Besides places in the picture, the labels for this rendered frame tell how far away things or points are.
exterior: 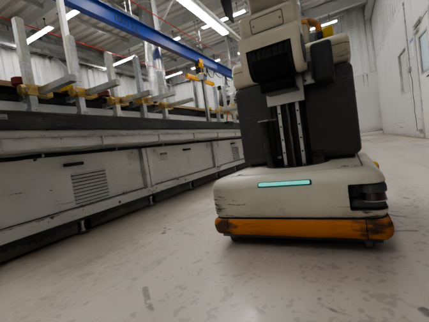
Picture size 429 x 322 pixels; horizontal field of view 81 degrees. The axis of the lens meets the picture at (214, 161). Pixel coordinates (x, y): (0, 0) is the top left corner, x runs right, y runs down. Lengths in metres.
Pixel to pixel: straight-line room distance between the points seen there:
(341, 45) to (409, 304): 0.94
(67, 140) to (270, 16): 1.15
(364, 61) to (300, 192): 11.31
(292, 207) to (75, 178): 1.34
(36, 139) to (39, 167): 0.28
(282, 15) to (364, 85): 10.94
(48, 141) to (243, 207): 1.01
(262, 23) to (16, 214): 1.47
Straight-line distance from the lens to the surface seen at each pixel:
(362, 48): 12.23
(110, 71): 1.82
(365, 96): 11.88
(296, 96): 1.15
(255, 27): 1.08
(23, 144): 1.44
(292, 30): 0.99
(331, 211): 0.93
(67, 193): 1.77
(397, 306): 0.77
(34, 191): 1.69
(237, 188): 0.99
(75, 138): 1.56
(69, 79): 1.30
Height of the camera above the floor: 0.41
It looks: 3 degrees down
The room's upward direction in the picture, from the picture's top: 8 degrees counter-clockwise
